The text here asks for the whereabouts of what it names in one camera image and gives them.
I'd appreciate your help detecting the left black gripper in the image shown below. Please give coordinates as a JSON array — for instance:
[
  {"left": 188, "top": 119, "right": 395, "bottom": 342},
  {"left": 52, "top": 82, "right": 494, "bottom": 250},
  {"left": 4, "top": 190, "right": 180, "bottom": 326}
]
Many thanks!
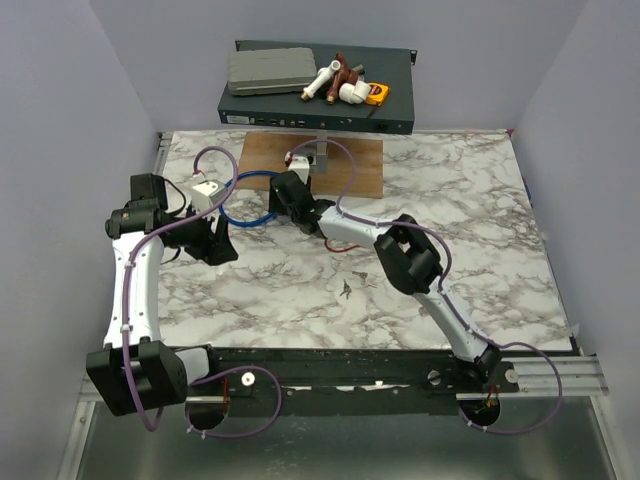
[{"left": 166, "top": 200, "right": 239, "bottom": 264}]

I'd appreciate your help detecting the blue cable lock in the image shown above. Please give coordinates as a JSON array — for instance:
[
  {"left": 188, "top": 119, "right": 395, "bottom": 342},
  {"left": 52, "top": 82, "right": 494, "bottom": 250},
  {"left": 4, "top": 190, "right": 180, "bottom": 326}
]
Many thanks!
[{"left": 218, "top": 170, "right": 281, "bottom": 230}]

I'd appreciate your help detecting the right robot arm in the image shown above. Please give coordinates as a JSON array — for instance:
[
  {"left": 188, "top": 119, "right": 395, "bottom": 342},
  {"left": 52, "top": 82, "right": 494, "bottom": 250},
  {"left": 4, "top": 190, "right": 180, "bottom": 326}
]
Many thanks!
[{"left": 269, "top": 171, "right": 501, "bottom": 392}]

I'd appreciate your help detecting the white elbow pipe fitting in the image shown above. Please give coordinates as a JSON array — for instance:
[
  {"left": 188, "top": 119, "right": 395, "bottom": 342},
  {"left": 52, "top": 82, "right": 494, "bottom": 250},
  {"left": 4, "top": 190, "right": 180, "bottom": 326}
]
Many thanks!
[{"left": 338, "top": 81, "right": 371, "bottom": 105}]

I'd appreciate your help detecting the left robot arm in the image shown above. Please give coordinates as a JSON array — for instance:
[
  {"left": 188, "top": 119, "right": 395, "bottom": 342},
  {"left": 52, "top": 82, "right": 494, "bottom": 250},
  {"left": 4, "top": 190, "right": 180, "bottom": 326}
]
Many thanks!
[{"left": 86, "top": 173, "right": 238, "bottom": 416}]

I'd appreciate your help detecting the silver key bunch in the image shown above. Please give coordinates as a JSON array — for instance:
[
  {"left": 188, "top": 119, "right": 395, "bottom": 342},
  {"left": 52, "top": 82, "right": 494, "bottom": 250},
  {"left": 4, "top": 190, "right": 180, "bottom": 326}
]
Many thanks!
[{"left": 352, "top": 271, "right": 378, "bottom": 288}]

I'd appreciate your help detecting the wooden board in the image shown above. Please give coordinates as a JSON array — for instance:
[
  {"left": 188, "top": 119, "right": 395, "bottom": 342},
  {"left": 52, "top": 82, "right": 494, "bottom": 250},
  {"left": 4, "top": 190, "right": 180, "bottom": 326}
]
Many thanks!
[{"left": 239, "top": 132, "right": 384, "bottom": 199}]

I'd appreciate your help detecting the grey plastic case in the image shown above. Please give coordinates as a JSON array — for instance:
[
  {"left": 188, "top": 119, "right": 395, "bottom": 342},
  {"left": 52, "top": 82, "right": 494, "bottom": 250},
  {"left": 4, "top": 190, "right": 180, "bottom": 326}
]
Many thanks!
[{"left": 227, "top": 47, "right": 317, "bottom": 96}]

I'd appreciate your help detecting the white straight pipe fitting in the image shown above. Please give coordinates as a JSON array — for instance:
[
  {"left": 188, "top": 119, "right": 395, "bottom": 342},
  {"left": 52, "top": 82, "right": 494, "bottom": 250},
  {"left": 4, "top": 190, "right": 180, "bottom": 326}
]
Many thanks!
[{"left": 301, "top": 60, "right": 341, "bottom": 101}]

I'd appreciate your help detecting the brown pipe fitting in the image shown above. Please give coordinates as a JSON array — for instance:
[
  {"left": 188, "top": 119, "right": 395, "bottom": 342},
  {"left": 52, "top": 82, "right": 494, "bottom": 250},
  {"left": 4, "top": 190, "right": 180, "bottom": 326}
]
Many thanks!
[{"left": 326, "top": 52, "right": 359, "bottom": 104}]

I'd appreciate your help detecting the yellow tape measure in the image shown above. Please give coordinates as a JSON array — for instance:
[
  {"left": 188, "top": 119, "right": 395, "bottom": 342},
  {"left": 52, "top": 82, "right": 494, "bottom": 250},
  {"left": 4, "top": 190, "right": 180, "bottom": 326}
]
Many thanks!
[{"left": 365, "top": 82, "right": 391, "bottom": 107}]

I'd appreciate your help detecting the dark teal rack device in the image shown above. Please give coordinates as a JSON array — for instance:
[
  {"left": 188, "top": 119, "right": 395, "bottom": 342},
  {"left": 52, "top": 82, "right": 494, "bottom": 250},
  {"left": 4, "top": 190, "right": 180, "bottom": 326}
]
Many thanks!
[{"left": 218, "top": 40, "right": 415, "bottom": 135}]

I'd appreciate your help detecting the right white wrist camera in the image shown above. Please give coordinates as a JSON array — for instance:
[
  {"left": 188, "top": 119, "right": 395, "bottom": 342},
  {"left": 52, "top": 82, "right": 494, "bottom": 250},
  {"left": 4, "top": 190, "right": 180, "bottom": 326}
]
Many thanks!
[{"left": 285, "top": 152, "right": 315, "bottom": 186}]

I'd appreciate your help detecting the red cable lock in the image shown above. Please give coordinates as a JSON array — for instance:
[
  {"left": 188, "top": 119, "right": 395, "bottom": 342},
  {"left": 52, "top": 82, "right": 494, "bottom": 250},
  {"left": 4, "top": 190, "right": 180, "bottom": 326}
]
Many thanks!
[{"left": 324, "top": 239, "right": 359, "bottom": 254}]

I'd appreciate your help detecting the metal stand post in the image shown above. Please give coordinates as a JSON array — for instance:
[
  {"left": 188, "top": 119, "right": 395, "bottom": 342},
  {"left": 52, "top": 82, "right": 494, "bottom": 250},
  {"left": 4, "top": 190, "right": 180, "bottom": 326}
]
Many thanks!
[{"left": 303, "top": 130, "right": 329, "bottom": 174}]

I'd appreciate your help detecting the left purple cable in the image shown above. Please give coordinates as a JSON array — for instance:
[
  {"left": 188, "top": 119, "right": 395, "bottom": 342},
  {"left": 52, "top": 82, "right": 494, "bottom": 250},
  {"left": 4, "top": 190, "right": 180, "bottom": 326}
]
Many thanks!
[{"left": 119, "top": 146, "right": 284, "bottom": 441}]

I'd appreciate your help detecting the black mounting rail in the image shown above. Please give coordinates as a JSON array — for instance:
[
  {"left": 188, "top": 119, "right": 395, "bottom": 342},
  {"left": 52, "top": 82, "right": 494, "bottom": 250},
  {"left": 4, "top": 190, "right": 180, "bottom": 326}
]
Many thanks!
[{"left": 186, "top": 347, "right": 519, "bottom": 419}]

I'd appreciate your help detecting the aluminium frame profile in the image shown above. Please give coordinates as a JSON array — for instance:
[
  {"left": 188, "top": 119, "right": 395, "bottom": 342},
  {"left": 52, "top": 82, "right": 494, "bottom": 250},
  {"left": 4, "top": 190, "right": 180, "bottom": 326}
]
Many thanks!
[{"left": 79, "top": 357, "right": 611, "bottom": 401}]

